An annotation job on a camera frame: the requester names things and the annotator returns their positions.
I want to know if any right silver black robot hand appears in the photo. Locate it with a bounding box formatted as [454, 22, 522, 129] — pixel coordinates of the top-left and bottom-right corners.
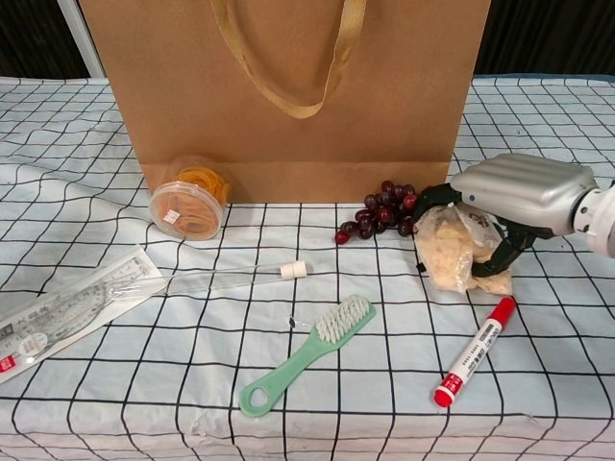
[413, 153, 600, 279]

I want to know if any packaged bread with white label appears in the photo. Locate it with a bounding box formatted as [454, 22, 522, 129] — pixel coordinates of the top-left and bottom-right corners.
[413, 201, 513, 295]

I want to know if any dark red grape bunch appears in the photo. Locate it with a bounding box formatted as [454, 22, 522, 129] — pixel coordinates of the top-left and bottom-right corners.
[334, 180, 424, 246]

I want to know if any brown paper bag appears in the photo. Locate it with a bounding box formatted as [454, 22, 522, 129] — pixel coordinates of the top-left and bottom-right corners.
[77, 0, 492, 206]

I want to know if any clear rubber band jar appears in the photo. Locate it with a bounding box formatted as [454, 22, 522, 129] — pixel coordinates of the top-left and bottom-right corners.
[147, 154, 231, 240]

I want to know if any red whiteboard marker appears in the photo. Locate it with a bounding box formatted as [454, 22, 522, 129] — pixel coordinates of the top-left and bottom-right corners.
[432, 296, 518, 408]

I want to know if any glass tube with white stopper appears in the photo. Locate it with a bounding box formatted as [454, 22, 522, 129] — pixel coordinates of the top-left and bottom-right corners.
[165, 260, 309, 295]

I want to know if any green scrubbing brush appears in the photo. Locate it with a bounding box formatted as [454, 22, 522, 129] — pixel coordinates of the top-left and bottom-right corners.
[238, 294, 378, 419]

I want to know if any white black checkered tablecloth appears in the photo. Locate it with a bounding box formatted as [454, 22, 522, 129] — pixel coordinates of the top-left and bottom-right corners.
[0, 72, 615, 461]

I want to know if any packaged clear ruler set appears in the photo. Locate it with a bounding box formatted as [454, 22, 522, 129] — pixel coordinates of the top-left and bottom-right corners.
[0, 243, 167, 384]

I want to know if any white partition post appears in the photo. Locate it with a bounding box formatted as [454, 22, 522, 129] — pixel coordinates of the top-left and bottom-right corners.
[60, 0, 107, 79]

